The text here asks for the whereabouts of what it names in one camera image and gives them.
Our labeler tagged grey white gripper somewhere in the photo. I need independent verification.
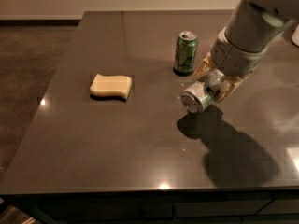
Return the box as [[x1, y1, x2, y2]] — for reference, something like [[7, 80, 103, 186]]
[[192, 29, 267, 103]]

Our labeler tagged silver 7up can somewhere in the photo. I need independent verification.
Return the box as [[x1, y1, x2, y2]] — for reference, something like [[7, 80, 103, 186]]
[[180, 69, 224, 113]]

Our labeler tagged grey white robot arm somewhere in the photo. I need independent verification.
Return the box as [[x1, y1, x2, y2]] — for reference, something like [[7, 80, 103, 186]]
[[193, 0, 299, 102]]

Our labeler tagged green soda can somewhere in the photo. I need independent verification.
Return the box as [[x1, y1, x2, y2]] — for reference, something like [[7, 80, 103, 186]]
[[174, 31, 198, 76]]

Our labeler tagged white object at table edge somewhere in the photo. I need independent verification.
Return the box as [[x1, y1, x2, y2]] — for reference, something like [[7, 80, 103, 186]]
[[291, 25, 299, 47]]

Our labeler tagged yellow sponge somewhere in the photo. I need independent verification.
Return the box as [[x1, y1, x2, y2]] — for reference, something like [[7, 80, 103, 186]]
[[90, 74, 132, 100]]

